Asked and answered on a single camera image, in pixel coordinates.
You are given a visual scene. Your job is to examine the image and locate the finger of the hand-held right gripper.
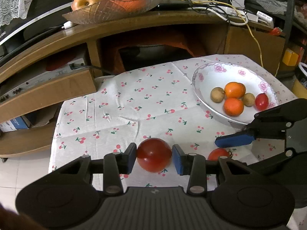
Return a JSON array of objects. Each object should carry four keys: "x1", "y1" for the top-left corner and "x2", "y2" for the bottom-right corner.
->
[
  {"x1": 253, "y1": 98, "x2": 306, "y2": 125},
  {"x1": 214, "y1": 122, "x2": 296, "y2": 147}
]

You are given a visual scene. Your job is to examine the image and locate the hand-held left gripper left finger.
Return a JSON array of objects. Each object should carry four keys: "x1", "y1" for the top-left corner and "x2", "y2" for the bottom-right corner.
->
[{"x1": 51, "y1": 143, "x2": 138, "y2": 194}]

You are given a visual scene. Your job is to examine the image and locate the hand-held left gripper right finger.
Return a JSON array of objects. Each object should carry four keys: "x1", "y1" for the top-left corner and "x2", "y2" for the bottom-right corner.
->
[{"x1": 172, "y1": 144, "x2": 252, "y2": 195}]

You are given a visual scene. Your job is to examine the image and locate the small round red tomato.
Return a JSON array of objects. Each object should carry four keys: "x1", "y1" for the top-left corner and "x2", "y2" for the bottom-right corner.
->
[{"x1": 207, "y1": 148, "x2": 234, "y2": 161}]

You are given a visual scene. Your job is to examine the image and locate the large dark red tomato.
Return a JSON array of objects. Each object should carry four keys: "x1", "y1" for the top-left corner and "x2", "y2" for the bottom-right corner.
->
[{"x1": 136, "y1": 138, "x2": 173, "y2": 173}]

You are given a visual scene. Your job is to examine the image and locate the oblong red tomato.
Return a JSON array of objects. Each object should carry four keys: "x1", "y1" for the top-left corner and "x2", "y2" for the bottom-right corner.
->
[{"x1": 255, "y1": 93, "x2": 269, "y2": 111}]

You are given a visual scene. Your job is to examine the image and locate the brown kiwi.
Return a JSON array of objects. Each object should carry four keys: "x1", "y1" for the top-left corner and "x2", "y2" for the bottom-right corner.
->
[
  {"x1": 210, "y1": 87, "x2": 225, "y2": 103},
  {"x1": 242, "y1": 93, "x2": 256, "y2": 107}
]

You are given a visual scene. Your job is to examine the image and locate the small orange mandarin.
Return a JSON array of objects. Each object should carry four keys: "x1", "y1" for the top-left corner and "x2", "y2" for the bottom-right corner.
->
[{"x1": 224, "y1": 82, "x2": 246, "y2": 99}]

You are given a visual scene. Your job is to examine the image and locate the white floral bowl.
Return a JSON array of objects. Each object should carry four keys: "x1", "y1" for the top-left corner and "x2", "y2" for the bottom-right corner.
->
[{"x1": 191, "y1": 62, "x2": 279, "y2": 125}]

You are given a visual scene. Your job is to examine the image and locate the yellow box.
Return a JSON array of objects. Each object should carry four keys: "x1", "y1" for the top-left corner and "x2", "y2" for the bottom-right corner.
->
[{"x1": 282, "y1": 48, "x2": 299, "y2": 66}]

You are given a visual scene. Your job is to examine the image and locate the cherry print tablecloth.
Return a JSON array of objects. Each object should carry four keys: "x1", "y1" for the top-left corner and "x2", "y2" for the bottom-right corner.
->
[{"x1": 48, "y1": 54, "x2": 296, "y2": 193}]

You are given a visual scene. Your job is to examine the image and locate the small white power strip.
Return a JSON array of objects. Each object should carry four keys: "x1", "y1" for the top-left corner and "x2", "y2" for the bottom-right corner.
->
[{"x1": 256, "y1": 11, "x2": 274, "y2": 27}]

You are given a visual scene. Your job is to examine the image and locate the wooden television stand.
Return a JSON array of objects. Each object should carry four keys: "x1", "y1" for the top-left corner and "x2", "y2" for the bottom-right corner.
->
[{"x1": 0, "y1": 10, "x2": 286, "y2": 159}]

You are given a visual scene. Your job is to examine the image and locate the silver media player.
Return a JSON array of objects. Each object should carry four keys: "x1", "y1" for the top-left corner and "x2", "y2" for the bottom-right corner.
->
[{"x1": 0, "y1": 57, "x2": 87, "y2": 104}]

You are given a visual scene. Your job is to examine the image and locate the blue and white box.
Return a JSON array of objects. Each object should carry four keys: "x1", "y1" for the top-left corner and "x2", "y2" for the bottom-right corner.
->
[{"x1": 0, "y1": 116, "x2": 32, "y2": 133}]

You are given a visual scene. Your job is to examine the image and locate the black power adapter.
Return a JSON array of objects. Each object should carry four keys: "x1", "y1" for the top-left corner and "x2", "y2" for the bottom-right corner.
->
[{"x1": 210, "y1": 0, "x2": 233, "y2": 7}]

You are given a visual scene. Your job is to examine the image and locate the flat black device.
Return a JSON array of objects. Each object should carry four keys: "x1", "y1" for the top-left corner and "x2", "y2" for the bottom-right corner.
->
[{"x1": 156, "y1": 1, "x2": 193, "y2": 10}]

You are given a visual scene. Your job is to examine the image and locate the glass leaf-shaped dish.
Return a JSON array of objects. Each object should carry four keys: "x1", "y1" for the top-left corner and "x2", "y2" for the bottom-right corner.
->
[{"x1": 62, "y1": 0, "x2": 165, "y2": 25}]

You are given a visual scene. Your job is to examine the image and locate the black television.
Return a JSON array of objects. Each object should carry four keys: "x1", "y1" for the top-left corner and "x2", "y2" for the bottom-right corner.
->
[{"x1": 0, "y1": 0, "x2": 83, "y2": 61}]

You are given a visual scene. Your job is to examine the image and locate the white lace cloth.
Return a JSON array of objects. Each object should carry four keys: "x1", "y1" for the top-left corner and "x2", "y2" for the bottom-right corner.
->
[{"x1": 0, "y1": 0, "x2": 41, "y2": 26}]

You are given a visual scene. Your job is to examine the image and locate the yellow cable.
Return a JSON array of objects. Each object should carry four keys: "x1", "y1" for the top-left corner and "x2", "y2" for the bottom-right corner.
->
[{"x1": 165, "y1": 0, "x2": 281, "y2": 77}]

